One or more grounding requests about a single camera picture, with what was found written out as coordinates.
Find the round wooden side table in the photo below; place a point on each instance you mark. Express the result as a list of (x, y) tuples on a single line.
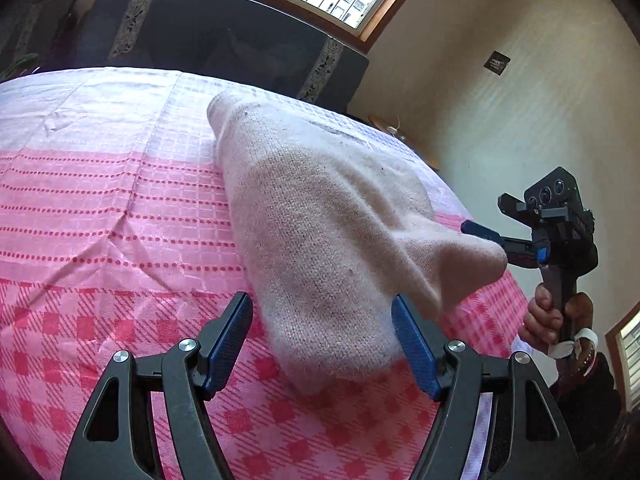
[(394, 129)]

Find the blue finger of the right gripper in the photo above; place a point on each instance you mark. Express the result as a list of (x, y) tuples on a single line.
[(472, 228)]

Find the dark headboard with carved panels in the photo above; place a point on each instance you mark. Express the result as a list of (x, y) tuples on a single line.
[(238, 40)]

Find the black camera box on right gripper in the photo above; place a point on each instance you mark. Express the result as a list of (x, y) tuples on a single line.
[(557, 189)]

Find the beige knitted sweater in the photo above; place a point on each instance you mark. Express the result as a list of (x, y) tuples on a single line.
[(330, 231)]

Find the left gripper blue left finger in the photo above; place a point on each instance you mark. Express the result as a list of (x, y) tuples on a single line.
[(220, 342)]

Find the right hand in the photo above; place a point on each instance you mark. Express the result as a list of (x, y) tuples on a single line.
[(542, 321)]

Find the right forearm dark sleeve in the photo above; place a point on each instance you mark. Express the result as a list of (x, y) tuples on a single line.
[(606, 436)]

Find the pink and lilac bedspread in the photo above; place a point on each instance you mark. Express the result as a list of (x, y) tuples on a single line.
[(115, 234)]

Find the small side window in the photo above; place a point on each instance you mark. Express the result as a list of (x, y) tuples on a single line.
[(623, 347)]

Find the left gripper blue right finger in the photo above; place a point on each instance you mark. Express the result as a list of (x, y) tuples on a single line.
[(423, 344)]

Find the dark wall switch plate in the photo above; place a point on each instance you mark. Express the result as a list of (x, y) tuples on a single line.
[(497, 63)]

